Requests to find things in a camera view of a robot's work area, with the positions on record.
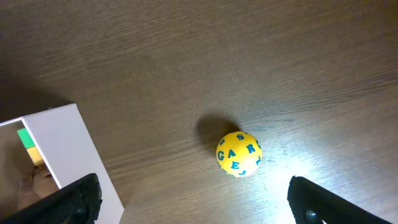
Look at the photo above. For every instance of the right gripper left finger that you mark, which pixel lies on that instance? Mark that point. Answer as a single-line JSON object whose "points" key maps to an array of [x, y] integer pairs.
{"points": [[77, 203]]}

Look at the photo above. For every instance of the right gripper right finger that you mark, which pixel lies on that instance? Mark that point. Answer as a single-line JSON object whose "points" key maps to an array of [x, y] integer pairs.
{"points": [[311, 203]]}

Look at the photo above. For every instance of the brown plush toy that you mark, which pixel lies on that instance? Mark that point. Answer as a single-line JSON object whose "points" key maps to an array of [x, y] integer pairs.
{"points": [[36, 186]]}

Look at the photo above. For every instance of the multicoloured puzzle cube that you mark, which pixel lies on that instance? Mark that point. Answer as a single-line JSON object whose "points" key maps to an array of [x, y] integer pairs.
{"points": [[30, 147]]}

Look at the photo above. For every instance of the white cardboard box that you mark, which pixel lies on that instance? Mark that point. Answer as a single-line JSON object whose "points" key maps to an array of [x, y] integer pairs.
{"points": [[69, 152]]}

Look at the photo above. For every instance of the yellow letter ball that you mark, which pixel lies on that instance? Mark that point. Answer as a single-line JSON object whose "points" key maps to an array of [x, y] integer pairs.
{"points": [[239, 154]]}

